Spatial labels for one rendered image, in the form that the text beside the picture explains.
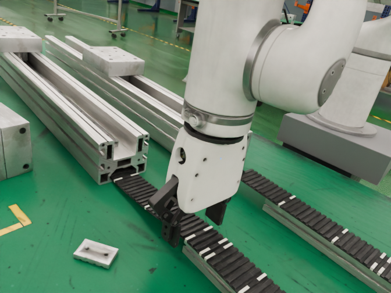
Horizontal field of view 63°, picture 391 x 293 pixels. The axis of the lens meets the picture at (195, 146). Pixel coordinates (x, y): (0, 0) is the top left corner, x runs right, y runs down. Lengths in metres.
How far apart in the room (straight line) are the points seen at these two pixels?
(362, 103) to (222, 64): 0.63
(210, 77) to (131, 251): 0.27
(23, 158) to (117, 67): 0.39
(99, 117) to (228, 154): 0.38
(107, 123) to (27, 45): 0.46
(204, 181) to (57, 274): 0.22
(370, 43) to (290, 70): 0.60
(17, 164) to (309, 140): 0.66
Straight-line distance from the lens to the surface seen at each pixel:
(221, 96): 0.33
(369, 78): 0.90
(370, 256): 0.56
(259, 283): 0.44
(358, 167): 0.85
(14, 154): 0.61
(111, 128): 0.67
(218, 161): 0.38
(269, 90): 0.31
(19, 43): 1.06
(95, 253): 0.47
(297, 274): 0.52
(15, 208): 0.56
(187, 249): 0.47
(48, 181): 0.61
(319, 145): 0.86
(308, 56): 0.29
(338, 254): 0.57
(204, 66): 0.33
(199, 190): 0.39
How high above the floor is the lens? 1.13
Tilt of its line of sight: 27 degrees down
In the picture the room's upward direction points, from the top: 11 degrees clockwise
